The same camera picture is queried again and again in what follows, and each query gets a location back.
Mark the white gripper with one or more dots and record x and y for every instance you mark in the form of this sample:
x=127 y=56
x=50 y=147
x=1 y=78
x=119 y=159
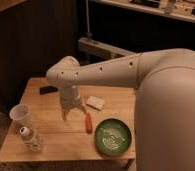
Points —
x=70 y=98

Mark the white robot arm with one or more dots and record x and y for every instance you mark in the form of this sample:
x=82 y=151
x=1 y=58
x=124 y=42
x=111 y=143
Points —
x=164 y=115

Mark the clear plastic bottle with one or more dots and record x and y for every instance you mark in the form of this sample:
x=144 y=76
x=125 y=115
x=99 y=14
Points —
x=31 y=139

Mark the white sponge block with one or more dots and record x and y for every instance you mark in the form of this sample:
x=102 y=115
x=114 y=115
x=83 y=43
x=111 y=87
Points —
x=95 y=102

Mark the black rectangular object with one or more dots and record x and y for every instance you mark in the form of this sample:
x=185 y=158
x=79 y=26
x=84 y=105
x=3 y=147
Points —
x=47 y=89

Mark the wooden table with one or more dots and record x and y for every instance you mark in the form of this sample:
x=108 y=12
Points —
x=65 y=139

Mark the green round plate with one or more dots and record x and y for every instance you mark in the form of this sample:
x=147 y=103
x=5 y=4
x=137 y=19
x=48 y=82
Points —
x=112 y=137

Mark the clear plastic cup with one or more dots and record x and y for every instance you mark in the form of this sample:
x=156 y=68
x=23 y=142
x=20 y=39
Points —
x=21 y=114

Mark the grey metal beam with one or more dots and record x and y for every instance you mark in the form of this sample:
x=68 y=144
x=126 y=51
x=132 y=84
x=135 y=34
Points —
x=102 y=50

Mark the background shelf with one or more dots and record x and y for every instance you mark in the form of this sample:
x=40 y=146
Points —
x=176 y=9

